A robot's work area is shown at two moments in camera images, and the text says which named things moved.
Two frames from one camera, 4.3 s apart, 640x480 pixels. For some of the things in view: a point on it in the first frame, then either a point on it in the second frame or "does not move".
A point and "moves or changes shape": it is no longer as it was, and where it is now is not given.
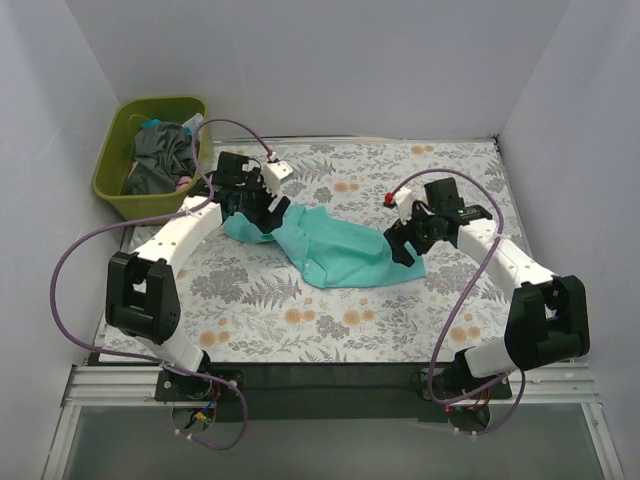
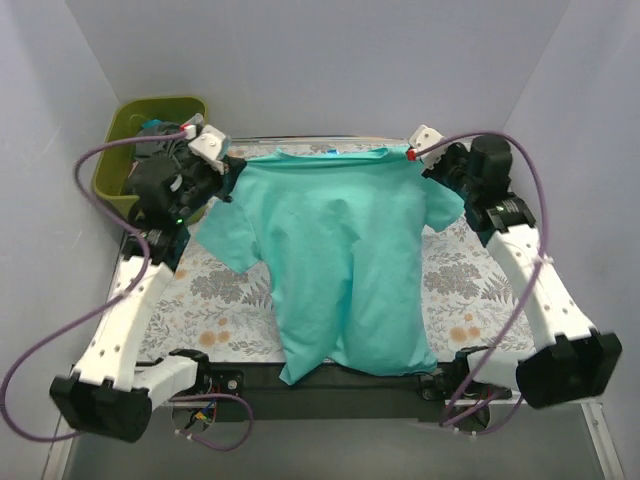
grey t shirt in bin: x=164 y=152 does not move
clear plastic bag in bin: x=193 y=123 does not move
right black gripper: x=405 y=238 -> x=439 y=167
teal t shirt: x=329 y=246 moves or changes shape
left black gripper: x=263 y=207 -> x=220 y=176
